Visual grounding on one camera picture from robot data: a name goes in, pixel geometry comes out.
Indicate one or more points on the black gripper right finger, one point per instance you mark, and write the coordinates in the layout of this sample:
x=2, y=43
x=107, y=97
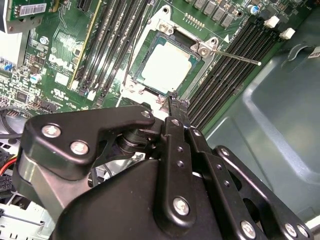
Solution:
x=212, y=160

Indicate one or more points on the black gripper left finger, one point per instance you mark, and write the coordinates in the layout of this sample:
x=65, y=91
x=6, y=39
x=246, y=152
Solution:
x=62, y=130

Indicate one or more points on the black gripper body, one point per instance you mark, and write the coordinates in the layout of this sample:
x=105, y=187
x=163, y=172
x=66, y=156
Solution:
x=112, y=212

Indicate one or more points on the silver CPU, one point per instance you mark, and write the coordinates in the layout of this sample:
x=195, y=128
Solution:
x=167, y=65

